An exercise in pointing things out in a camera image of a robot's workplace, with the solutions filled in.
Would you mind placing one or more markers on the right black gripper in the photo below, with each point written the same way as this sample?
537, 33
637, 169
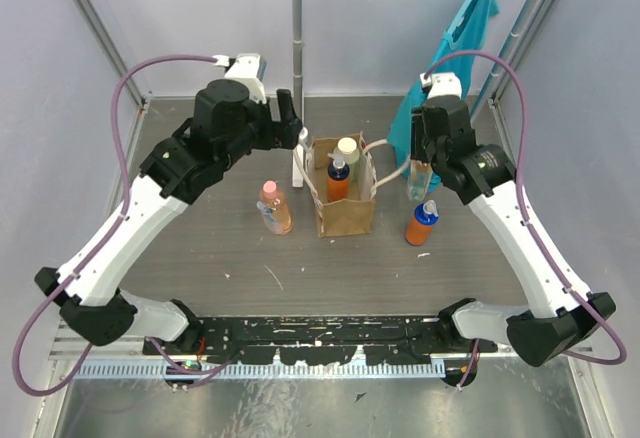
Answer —
418, 152

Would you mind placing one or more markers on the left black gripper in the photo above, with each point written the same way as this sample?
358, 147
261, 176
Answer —
276, 125

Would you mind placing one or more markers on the amber bottle white cap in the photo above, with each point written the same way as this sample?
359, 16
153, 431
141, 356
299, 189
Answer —
418, 181

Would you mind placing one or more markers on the blue pump bottle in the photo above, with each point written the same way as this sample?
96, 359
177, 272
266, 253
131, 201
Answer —
338, 173

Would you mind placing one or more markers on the orange bottle blue cap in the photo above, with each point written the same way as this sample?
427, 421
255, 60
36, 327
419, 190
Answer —
424, 218

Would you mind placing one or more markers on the pink cap clear bottle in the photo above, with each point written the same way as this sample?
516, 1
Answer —
274, 208

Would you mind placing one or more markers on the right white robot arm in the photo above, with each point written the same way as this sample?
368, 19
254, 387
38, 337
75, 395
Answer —
556, 316

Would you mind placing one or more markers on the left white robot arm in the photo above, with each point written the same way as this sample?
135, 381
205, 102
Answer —
171, 178

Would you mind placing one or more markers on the brown canvas tote bag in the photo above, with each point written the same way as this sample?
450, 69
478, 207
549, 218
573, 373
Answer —
354, 213

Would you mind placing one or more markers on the green bottle cream cap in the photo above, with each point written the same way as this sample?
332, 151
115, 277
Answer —
348, 148

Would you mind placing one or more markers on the teal t-shirt on hanger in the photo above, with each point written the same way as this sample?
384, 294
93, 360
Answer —
467, 31

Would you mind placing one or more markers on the white metal clothes rack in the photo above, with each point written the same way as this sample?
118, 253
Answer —
507, 53

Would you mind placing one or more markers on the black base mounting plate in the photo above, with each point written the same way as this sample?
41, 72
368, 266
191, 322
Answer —
321, 340

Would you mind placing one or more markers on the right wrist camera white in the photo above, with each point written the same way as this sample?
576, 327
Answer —
440, 90

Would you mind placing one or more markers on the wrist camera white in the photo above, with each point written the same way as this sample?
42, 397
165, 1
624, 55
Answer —
440, 90
247, 69

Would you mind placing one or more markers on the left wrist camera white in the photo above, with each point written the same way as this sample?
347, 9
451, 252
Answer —
247, 69

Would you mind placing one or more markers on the aluminium frame rail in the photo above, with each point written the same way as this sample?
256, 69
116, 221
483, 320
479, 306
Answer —
135, 357

